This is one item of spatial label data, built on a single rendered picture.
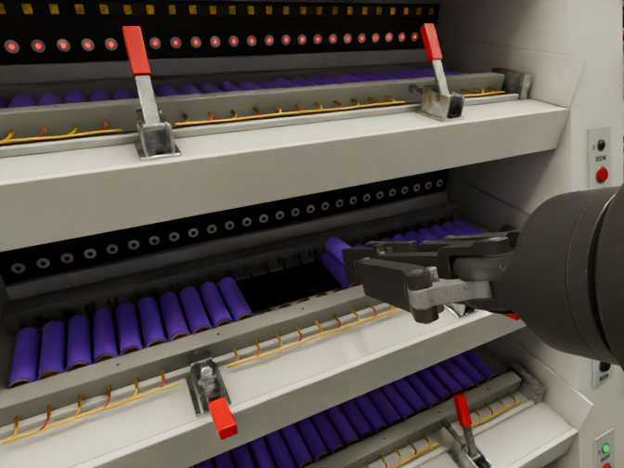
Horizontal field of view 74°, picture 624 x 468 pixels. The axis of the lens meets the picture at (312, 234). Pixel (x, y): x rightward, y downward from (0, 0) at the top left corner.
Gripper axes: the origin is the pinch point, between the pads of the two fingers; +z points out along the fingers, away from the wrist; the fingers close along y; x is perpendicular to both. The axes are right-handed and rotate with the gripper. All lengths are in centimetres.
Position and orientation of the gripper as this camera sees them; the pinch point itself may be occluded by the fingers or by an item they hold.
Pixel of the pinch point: (380, 262)
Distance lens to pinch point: 35.6
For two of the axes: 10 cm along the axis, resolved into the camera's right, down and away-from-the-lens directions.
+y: 9.0, -2.0, 3.9
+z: -3.9, 0.4, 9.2
